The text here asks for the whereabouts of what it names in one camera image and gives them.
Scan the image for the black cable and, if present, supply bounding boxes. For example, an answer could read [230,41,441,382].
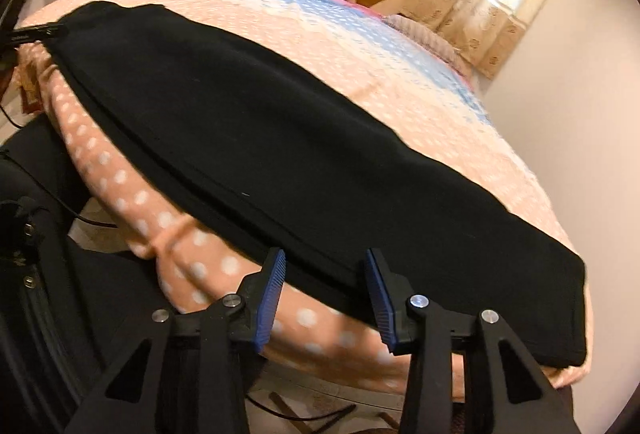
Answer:
[0,102,118,229]

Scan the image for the grey pillow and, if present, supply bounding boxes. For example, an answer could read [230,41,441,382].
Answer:
[385,13,473,78]

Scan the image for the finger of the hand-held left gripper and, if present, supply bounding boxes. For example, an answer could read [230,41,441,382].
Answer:
[7,25,68,46]

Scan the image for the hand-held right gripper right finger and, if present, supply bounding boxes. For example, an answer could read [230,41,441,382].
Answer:
[364,248,581,434]

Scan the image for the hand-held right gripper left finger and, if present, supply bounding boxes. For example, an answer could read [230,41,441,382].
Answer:
[65,248,287,434]

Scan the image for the peach and blue dotted blanket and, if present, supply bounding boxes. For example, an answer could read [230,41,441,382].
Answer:
[12,0,591,402]

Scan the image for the black pants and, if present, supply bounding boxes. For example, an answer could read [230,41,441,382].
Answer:
[52,0,588,370]

